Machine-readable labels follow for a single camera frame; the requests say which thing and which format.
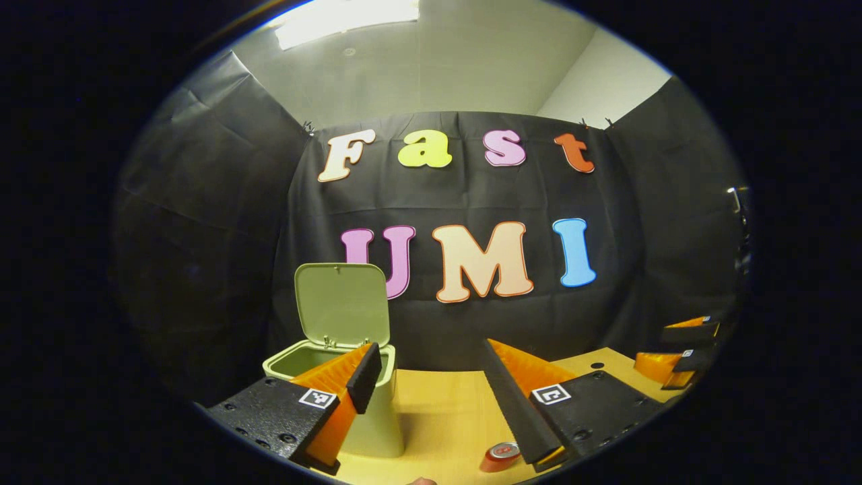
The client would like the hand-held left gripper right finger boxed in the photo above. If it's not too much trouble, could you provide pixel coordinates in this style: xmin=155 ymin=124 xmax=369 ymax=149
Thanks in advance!
xmin=482 ymin=339 xmax=667 ymax=472

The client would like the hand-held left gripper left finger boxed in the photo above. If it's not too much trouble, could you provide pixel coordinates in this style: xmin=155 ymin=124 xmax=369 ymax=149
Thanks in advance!
xmin=205 ymin=342 xmax=383 ymax=476

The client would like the red pop can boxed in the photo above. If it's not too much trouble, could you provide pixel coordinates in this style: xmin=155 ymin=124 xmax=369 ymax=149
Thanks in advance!
xmin=479 ymin=441 xmax=522 ymax=474

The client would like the pale green garbage bin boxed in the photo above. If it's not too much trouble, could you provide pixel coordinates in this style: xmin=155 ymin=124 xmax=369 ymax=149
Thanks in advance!
xmin=262 ymin=262 xmax=405 ymax=459

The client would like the wooden desktop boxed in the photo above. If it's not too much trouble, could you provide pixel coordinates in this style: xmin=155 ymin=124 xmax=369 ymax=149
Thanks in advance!
xmin=323 ymin=347 xmax=682 ymax=485

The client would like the ceiling light panel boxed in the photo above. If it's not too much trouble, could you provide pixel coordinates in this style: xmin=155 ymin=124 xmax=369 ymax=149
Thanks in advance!
xmin=273 ymin=0 xmax=422 ymax=52

